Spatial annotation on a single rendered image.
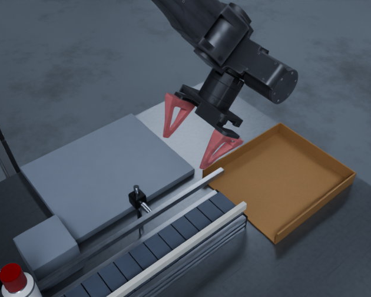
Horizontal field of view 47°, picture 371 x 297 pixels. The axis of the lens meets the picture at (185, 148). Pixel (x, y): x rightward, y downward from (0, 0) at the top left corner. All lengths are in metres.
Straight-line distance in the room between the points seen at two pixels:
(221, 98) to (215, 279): 0.44
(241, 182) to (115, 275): 0.42
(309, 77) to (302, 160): 1.88
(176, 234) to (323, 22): 3.02
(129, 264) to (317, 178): 0.55
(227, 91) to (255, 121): 0.65
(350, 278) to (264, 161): 0.38
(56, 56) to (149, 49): 0.67
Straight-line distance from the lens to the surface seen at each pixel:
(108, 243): 0.87
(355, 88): 3.07
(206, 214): 1.00
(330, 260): 1.04
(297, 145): 1.26
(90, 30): 3.59
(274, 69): 0.62
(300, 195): 1.13
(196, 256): 0.95
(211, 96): 0.68
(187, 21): 0.58
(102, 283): 0.92
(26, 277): 0.76
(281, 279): 0.99
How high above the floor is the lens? 1.68
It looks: 44 degrees down
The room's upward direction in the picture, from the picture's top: straight up
